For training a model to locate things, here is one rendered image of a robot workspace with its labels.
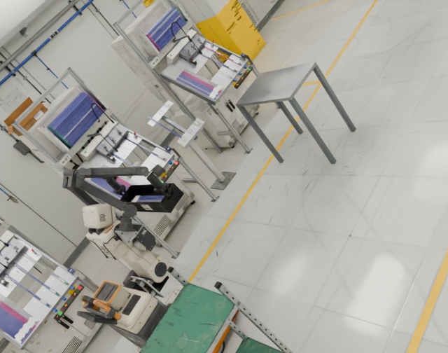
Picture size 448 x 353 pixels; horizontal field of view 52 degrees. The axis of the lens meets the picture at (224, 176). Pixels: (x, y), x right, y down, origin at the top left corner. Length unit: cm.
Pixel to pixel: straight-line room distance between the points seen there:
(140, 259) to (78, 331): 163
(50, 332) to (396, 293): 300
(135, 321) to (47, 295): 133
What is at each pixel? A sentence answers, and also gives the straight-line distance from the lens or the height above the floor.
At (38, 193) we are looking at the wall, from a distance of 608.
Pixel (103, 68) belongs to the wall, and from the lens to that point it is 651.
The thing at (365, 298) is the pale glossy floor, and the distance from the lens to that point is 319.
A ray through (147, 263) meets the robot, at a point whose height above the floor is 84.
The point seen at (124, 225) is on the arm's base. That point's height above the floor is 122.
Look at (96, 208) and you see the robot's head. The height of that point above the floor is 138.
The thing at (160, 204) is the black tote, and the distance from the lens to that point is 312.
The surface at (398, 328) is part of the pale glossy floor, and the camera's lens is 300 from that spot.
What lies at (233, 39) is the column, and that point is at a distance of 716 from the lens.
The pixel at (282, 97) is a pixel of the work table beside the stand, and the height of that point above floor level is 80.
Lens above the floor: 246
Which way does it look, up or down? 28 degrees down
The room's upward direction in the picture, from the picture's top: 41 degrees counter-clockwise
